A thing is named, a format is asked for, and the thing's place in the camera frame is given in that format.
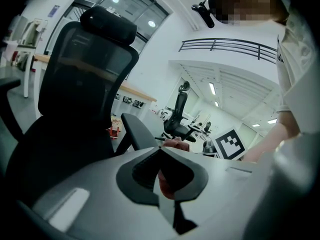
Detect blue wall sign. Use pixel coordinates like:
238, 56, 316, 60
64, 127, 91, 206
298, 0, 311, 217
47, 5, 61, 19

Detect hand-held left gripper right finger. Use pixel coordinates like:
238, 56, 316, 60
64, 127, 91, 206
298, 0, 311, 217
159, 146, 274, 240

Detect black framed glass door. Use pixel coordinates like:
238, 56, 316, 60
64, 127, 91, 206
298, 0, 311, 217
44, 0, 173, 57

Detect red and yellow object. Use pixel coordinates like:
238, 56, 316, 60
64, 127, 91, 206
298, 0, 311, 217
107, 115, 124, 140

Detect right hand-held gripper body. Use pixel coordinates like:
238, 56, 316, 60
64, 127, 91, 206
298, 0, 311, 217
201, 126, 248, 161

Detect black head camera rig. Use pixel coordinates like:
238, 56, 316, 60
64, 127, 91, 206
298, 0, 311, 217
191, 0, 217, 29

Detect black office chair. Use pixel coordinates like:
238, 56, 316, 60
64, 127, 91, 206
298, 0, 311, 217
154, 80, 198, 145
4, 5, 141, 205

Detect person's right forearm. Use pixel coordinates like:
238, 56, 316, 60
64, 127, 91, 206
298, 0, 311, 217
241, 110, 302, 163

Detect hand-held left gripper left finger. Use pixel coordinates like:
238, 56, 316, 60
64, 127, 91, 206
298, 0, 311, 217
16, 146, 181, 240

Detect black balcony railing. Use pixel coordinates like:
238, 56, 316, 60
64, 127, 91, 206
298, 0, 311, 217
177, 37, 278, 65

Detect person's face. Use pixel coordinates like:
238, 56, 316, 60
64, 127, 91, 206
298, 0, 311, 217
214, 0, 288, 26

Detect person's white shirt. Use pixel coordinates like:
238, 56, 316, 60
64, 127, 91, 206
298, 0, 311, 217
274, 3, 320, 137

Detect clothes rack with garments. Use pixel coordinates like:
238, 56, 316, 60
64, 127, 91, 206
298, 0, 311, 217
18, 18, 48, 47

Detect wooden table white legs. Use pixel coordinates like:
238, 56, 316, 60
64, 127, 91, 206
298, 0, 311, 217
23, 53, 158, 120

